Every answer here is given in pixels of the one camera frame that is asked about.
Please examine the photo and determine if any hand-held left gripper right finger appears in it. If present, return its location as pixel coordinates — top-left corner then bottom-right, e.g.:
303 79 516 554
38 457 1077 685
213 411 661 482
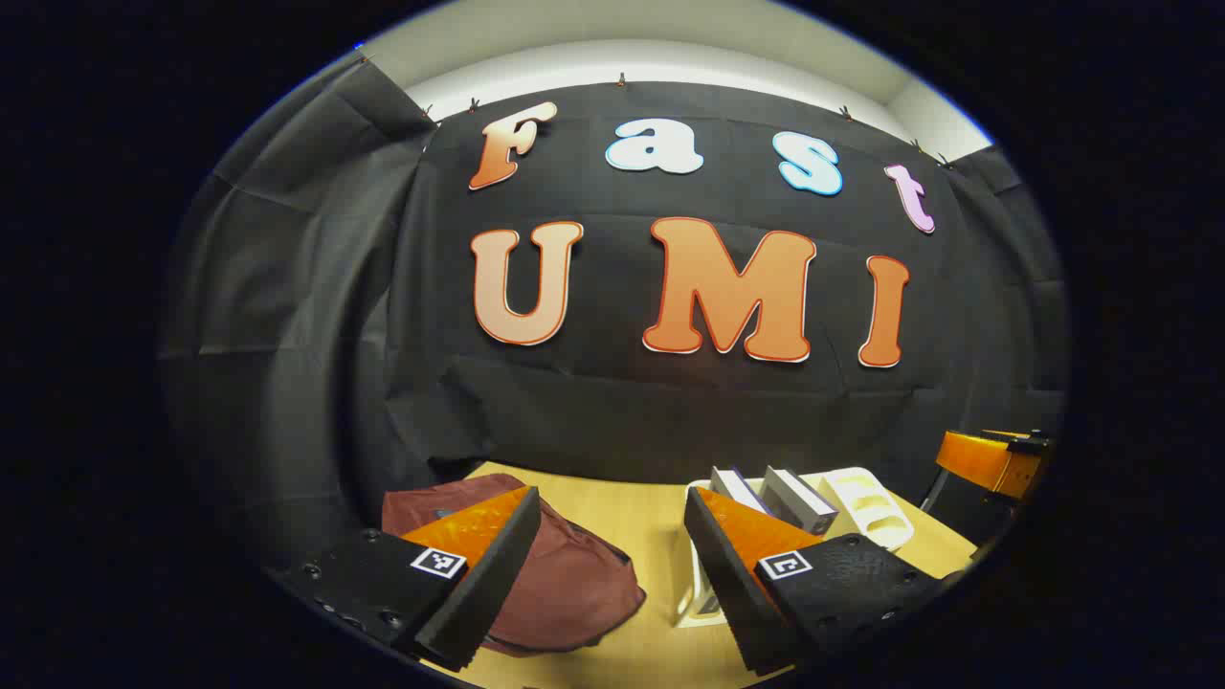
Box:
683 486 969 676

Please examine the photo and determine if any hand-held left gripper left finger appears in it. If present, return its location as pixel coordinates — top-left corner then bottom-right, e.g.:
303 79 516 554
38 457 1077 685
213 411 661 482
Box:
278 486 543 673

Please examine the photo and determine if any maroon schoolbag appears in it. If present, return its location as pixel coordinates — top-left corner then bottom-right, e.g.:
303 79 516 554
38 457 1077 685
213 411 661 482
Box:
382 474 648 657

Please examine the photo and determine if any blue night cover book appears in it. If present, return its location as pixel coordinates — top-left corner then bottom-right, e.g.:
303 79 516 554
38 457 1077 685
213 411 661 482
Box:
710 466 768 518

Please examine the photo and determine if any grey portrait cover book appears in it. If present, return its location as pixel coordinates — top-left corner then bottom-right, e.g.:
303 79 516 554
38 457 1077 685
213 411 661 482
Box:
763 466 840 536

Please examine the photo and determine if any white bookshelf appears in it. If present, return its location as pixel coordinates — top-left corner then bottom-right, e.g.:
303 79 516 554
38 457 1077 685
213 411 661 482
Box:
674 467 916 629

